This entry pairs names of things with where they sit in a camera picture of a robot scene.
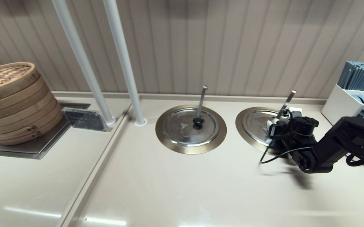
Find steel pot lid black knob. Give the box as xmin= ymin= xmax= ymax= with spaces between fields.
xmin=242 ymin=109 xmax=291 ymax=148
xmin=164 ymin=108 xmax=219 ymax=147

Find white cutlery holder box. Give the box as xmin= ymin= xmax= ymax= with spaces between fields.
xmin=321 ymin=83 xmax=364 ymax=126

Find grey-blue chopstick bundle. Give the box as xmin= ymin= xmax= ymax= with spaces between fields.
xmin=338 ymin=61 xmax=364 ymax=91

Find white metal pole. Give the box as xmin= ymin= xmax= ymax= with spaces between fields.
xmin=102 ymin=0 xmax=148 ymax=127
xmin=51 ymin=0 xmax=117 ymax=126

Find clear acrylic label sign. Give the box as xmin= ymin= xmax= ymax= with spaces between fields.
xmin=61 ymin=107 xmax=109 ymax=132

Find stacked bamboo steamer baskets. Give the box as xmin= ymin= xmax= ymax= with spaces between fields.
xmin=0 ymin=62 xmax=64 ymax=146

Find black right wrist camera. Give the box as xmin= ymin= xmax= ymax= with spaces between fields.
xmin=269 ymin=123 xmax=286 ymax=138

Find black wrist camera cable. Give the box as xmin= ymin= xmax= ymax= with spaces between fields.
xmin=259 ymin=134 xmax=315 ymax=164

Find left ladle handle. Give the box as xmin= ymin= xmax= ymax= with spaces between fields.
xmin=196 ymin=85 xmax=208 ymax=118

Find steel steamer base plate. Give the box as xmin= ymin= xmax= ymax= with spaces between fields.
xmin=0 ymin=103 xmax=91 ymax=160

